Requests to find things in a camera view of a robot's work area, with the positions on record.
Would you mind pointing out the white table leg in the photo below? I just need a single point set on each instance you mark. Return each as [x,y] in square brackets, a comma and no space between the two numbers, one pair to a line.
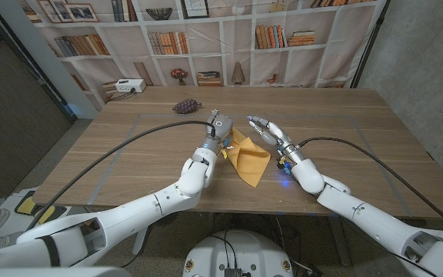
[140,242]

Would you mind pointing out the yellow-orange paper envelope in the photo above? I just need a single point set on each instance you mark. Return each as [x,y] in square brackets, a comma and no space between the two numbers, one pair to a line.
[248,161]

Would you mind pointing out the black backdrop stand pole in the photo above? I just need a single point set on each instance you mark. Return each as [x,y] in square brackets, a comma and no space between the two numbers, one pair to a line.
[367,46]

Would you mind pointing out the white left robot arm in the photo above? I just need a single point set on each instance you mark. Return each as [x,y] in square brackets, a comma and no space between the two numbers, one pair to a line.
[137,215]

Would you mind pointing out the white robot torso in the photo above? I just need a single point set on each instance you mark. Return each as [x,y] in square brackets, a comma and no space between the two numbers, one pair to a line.
[240,254]

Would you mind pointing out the purple toy grapes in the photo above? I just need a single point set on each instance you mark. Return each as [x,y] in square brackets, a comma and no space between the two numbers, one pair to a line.
[186,106]

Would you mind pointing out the yellow and black pad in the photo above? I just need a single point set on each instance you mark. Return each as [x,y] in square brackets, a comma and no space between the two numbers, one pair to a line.
[38,211]

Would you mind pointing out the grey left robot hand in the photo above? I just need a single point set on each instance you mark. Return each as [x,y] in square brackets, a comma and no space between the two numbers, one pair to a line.
[219,127]

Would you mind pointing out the printed bookshelf backdrop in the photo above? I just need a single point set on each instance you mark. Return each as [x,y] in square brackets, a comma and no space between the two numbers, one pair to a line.
[240,54]

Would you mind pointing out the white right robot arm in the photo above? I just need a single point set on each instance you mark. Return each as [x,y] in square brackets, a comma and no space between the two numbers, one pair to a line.
[375,223]

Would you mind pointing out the white power strip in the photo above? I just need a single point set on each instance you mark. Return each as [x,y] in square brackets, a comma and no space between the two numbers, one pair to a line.
[130,85]

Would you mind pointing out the grey table leg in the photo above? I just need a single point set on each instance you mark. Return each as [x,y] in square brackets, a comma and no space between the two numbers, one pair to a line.
[340,242]

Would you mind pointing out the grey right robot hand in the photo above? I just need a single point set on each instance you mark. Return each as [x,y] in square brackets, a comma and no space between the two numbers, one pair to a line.
[275,134]

